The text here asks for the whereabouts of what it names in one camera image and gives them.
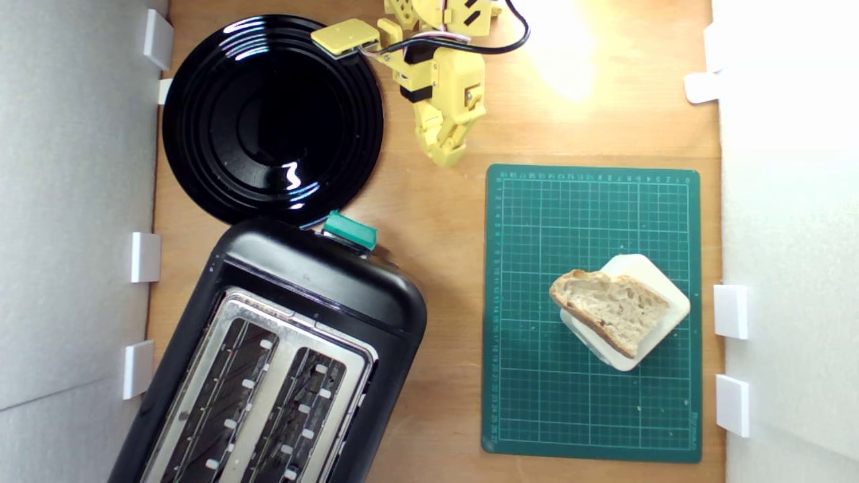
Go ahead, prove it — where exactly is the white square block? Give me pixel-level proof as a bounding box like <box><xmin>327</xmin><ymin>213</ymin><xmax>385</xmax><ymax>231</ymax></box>
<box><xmin>559</xmin><ymin>253</ymin><xmax>692</xmax><ymax>373</ymax></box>

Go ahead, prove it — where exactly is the green cutting mat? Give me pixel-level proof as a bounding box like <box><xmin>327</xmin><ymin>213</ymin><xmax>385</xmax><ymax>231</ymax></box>
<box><xmin>481</xmin><ymin>164</ymin><xmax>703</xmax><ymax>464</ymax></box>

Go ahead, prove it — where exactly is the brown bread slice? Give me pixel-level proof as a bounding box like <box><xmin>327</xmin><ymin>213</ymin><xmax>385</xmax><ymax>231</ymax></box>
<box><xmin>549</xmin><ymin>269</ymin><xmax>670</xmax><ymax>360</ymax></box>

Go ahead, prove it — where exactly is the green toaster lever knob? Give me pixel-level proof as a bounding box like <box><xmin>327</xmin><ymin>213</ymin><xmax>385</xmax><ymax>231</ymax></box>
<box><xmin>321</xmin><ymin>210</ymin><xmax>378</xmax><ymax>253</ymax></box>

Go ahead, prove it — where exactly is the black round plate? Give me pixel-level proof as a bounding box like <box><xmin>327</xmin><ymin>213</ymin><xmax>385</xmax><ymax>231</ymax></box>
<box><xmin>162</xmin><ymin>14</ymin><xmax>385</xmax><ymax>227</ymax></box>

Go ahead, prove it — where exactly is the black two-slot toaster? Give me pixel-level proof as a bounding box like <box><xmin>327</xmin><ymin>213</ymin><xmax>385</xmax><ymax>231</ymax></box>
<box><xmin>107</xmin><ymin>216</ymin><xmax>428</xmax><ymax>483</ymax></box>

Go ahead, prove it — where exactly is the yellow wrist camera box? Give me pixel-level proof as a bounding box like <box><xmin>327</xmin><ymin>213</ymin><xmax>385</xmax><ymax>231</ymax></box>
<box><xmin>310</xmin><ymin>18</ymin><xmax>382</xmax><ymax>61</ymax></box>

